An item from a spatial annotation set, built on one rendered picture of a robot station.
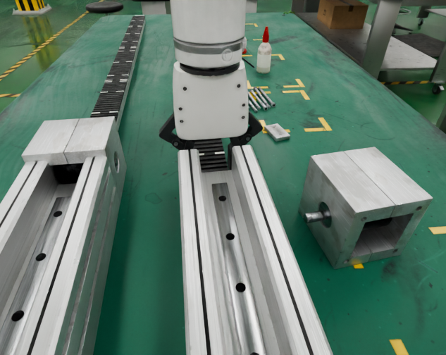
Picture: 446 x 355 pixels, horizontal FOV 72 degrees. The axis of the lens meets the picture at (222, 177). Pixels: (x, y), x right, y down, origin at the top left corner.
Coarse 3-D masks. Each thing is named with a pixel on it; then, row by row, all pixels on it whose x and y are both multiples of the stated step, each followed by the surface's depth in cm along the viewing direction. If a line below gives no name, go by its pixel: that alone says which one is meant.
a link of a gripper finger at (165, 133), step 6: (168, 120) 42; (174, 120) 42; (162, 126) 43; (168, 126) 42; (174, 126) 42; (162, 132) 43; (168, 132) 43; (162, 138) 43; (168, 138) 43; (174, 138) 44
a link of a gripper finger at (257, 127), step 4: (252, 116) 43; (248, 120) 43; (252, 120) 43; (256, 120) 43; (252, 124) 44; (256, 124) 44; (260, 124) 44; (248, 128) 45; (252, 128) 44; (256, 128) 44; (260, 128) 44; (248, 132) 45; (252, 132) 45; (256, 132) 45; (252, 136) 45
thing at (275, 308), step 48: (192, 192) 34; (240, 192) 37; (192, 240) 28; (240, 240) 33; (288, 240) 29; (192, 288) 24; (240, 288) 28; (288, 288) 25; (192, 336) 22; (240, 336) 24; (288, 336) 22
